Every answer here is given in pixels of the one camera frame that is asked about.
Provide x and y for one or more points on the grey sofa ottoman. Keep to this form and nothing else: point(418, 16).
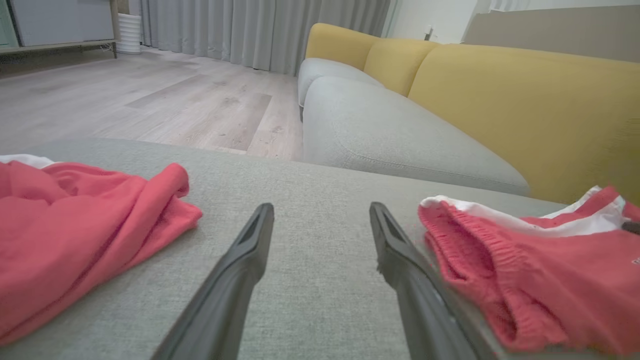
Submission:
point(310, 260)

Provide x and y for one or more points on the beige upholstered panel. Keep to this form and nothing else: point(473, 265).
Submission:
point(550, 30)

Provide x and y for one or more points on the large yellow sofa back cushion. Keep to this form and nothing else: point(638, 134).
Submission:
point(540, 115)

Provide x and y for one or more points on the red shorts white trim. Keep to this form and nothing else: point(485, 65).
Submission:
point(545, 270)

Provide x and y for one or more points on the medium yellow sofa back cushion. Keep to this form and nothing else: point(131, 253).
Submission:
point(397, 65)

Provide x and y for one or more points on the white ribbed cylinder appliance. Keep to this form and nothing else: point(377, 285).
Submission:
point(129, 34)

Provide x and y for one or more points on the small yellow sofa back cushion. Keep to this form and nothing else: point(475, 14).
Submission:
point(340, 45)

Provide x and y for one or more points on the red shirt white sleeves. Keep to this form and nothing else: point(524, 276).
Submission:
point(75, 235)

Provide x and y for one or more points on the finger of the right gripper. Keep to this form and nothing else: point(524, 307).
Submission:
point(632, 228)

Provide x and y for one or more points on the large grey sofa seat cushion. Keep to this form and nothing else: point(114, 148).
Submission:
point(390, 135)

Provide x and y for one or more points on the grey wooden cabinet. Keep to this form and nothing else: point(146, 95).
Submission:
point(55, 25)

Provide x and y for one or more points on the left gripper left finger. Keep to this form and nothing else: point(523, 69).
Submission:
point(225, 295)

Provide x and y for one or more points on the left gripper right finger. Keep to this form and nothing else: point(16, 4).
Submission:
point(415, 295)

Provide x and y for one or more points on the small grey sofa seat cushion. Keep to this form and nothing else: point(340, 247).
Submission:
point(330, 75)

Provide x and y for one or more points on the grey pleated curtain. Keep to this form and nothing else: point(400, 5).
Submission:
point(260, 30)

